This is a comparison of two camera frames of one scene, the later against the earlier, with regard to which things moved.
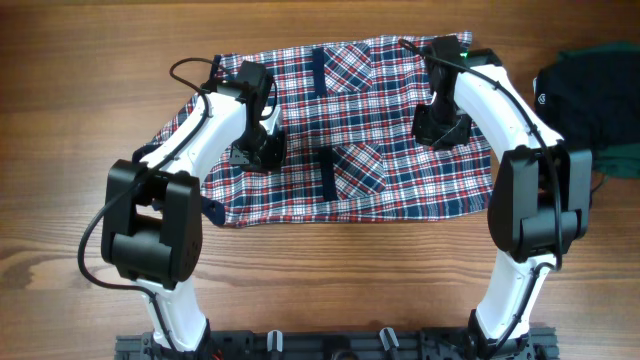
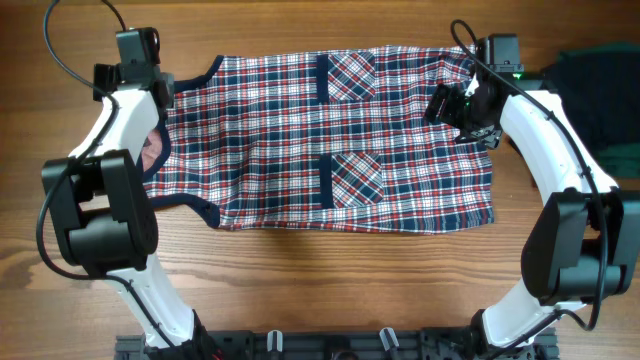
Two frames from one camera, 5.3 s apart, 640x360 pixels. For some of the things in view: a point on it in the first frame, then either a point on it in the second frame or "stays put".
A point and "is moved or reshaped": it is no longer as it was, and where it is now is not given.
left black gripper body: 258,150 → 103,70
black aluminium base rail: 344,345 stays put
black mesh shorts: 589,98 stays put
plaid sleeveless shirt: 347,110 is moved or reshaped
